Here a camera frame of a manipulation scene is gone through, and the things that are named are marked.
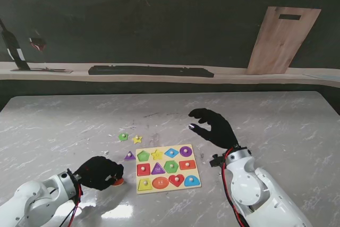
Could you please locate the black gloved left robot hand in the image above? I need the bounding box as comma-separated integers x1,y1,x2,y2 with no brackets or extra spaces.
73,156,125,192

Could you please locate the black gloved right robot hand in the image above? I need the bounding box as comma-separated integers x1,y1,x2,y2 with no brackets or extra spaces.
188,108,240,149

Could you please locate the purple circle puzzle piece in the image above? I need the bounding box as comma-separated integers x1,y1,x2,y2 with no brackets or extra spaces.
179,145,193,158

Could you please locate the orange rectangle puzzle piece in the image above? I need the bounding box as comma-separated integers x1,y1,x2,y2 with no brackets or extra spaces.
179,159,197,171

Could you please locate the red square puzzle piece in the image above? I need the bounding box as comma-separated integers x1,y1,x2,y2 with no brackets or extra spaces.
137,163,151,176

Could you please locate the yellow trapezoid puzzle piece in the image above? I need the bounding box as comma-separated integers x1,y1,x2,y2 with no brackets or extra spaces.
137,178,153,191

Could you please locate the blue diamond puzzle piece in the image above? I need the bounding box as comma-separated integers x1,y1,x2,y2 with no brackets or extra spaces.
164,147,179,158

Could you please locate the blue semicircle puzzle piece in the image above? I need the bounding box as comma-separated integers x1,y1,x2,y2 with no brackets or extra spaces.
184,175,201,187

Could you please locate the green hexagon puzzle piece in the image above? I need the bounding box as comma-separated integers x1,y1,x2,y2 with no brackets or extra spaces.
164,160,180,174

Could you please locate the wooden shape puzzle board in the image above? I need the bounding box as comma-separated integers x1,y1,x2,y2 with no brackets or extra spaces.
135,144,202,195

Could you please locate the red heart puzzle piece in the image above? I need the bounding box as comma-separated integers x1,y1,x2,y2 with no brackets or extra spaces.
168,173,185,188

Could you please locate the purple triangle puzzle piece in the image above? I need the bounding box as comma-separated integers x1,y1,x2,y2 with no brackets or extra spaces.
123,150,137,162

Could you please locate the wooden cutting board with slot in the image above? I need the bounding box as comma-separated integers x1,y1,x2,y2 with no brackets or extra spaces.
244,6,322,75

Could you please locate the light wooden shelf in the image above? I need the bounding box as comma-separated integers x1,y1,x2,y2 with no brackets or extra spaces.
0,61,340,88

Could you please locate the black keyboard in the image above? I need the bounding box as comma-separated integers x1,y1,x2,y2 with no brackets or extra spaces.
88,65,215,78

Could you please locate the flat thin tray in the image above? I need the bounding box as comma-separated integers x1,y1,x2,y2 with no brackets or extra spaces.
10,67,73,74

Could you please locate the pale blue flat sheet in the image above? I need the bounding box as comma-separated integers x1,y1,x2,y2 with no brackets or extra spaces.
302,73,340,81

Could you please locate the red and black object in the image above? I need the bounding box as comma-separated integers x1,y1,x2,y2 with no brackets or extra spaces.
28,37,47,52

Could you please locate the black bottle-shaped stand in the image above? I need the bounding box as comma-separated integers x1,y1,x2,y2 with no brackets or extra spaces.
0,19,30,71

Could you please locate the red left arm cable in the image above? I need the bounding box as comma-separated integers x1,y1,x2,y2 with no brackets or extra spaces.
62,179,83,227

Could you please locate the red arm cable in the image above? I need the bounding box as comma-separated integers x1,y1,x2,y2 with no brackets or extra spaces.
222,149,250,227
62,179,83,227

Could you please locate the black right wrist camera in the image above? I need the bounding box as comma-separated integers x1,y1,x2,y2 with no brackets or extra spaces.
209,154,226,168

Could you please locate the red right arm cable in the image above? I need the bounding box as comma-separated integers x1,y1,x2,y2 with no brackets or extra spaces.
222,149,250,227

